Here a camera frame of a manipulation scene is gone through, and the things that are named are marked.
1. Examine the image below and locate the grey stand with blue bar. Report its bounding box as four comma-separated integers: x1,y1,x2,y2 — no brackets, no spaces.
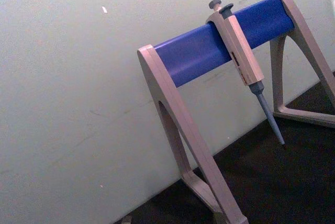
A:
137,0,335,224

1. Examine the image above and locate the beige pipette with grey tip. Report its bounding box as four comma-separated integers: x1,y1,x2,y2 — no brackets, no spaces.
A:
205,0,286,147

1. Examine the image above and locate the black table cloth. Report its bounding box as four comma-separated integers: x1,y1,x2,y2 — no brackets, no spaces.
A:
114,71,335,224

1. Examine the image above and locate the plain pale wall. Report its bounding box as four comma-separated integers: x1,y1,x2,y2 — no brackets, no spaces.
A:
0,0,335,224

